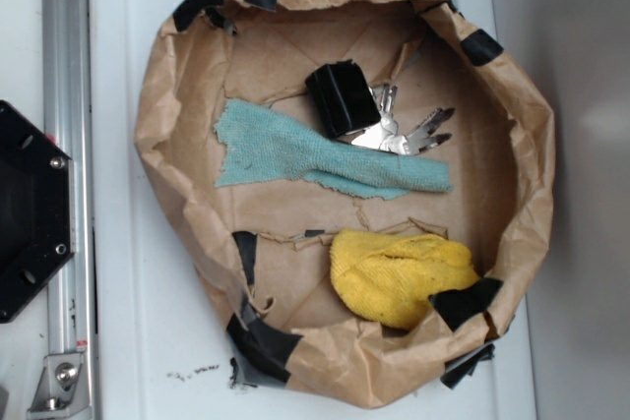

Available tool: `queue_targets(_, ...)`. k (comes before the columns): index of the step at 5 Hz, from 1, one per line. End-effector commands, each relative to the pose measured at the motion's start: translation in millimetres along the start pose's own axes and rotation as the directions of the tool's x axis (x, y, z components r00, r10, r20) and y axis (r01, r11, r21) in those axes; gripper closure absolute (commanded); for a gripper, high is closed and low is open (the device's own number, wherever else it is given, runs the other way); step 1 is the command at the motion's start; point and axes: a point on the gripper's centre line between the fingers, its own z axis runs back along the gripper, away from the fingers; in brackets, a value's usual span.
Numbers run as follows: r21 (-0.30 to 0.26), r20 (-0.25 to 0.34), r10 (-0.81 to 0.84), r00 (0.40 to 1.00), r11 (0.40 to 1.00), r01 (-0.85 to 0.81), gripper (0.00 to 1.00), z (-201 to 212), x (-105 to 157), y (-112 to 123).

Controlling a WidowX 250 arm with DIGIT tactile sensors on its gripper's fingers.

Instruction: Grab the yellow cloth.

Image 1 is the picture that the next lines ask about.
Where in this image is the teal cloth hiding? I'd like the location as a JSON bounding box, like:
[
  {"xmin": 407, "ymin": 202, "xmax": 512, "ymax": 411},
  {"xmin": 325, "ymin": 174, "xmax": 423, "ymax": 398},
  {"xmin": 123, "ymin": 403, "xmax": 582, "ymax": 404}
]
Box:
[{"xmin": 214, "ymin": 98, "xmax": 453, "ymax": 200}]

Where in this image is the yellow cloth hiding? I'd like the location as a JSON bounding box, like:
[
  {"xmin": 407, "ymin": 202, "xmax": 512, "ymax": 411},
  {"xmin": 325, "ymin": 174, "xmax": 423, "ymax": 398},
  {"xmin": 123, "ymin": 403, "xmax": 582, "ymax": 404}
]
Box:
[{"xmin": 330, "ymin": 229, "xmax": 480, "ymax": 330}]

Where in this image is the brown paper bag bin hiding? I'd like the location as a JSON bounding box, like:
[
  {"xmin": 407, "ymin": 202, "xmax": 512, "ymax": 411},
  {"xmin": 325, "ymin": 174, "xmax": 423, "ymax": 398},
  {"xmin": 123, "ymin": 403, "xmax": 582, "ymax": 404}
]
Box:
[{"xmin": 135, "ymin": 0, "xmax": 555, "ymax": 408}]

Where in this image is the black tape-wrapped key fob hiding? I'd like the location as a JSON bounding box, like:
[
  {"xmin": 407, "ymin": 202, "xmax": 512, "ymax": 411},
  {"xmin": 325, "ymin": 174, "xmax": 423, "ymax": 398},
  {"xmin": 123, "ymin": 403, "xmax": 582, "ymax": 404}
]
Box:
[{"xmin": 305, "ymin": 60, "xmax": 381, "ymax": 139}]

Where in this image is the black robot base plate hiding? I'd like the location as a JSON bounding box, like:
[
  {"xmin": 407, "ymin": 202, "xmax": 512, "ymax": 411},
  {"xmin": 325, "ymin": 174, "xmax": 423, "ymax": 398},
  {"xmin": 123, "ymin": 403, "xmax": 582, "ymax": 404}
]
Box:
[{"xmin": 0, "ymin": 100, "xmax": 74, "ymax": 324}]

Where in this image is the metal corner bracket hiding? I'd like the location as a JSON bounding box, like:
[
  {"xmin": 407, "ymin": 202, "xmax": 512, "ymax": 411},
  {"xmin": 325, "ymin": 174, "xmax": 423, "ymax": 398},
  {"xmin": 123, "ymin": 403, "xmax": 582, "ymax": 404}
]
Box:
[{"xmin": 27, "ymin": 352, "xmax": 93, "ymax": 419}]

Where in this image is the aluminium extrusion rail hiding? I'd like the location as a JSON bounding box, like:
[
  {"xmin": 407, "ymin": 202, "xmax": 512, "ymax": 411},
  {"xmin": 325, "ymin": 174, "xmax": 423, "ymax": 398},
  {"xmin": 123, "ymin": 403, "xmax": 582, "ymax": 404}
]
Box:
[{"xmin": 42, "ymin": 0, "xmax": 101, "ymax": 419}]

